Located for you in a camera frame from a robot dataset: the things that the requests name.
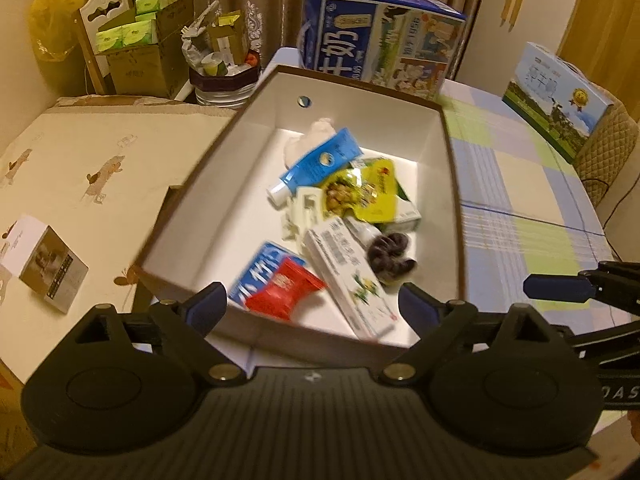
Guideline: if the dark hair scrunchie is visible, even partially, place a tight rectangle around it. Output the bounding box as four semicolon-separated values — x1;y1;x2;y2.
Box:
367;233;416;285

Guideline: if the blue white packet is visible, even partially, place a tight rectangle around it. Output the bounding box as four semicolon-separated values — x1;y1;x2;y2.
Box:
228;242;306;308

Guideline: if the red snack packet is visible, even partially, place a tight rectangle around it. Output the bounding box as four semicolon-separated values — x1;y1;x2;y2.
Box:
245;258;326;321

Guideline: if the long white ointment box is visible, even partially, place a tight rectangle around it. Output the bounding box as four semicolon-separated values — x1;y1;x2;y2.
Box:
304;217;398;340

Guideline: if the yellow snack packet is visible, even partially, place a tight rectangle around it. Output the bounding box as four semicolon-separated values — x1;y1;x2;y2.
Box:
320;158;397;224

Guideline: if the white hair clip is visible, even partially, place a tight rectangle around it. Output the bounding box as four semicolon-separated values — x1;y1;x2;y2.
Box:
282;186;323;244

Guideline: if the brown white storage box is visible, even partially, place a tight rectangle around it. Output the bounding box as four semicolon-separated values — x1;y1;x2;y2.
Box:
131;64;469;369

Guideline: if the blue white tube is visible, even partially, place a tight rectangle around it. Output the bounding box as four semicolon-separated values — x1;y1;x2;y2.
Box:
267;128;362;208

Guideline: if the white cloth ball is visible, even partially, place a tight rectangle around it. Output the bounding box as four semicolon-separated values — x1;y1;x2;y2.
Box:
283;118;336;168

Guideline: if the plaid bed sheet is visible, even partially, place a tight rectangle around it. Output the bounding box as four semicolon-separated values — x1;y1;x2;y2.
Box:
259;46;637;336

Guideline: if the cartoon patterned mattress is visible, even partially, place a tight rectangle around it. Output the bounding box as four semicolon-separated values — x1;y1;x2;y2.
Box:
1;104;233;382

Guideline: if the small white photo box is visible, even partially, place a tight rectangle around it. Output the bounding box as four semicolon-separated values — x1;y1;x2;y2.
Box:
1;214;89;314

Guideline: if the green milk carton box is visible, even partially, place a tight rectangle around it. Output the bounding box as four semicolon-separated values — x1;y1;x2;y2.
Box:
502;42;612;164

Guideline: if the basket of clutter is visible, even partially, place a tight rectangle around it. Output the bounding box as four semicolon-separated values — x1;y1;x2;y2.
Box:
181;0;262;110

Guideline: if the blue milk carton box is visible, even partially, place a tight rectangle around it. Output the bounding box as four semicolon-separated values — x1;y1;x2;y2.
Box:
298;0;466;100

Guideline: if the cardboard box with tissues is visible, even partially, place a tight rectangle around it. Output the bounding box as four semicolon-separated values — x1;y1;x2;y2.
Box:
74;0;194;99

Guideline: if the yellow plastic bag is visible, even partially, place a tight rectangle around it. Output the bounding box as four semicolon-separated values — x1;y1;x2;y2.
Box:
27;0;88;63

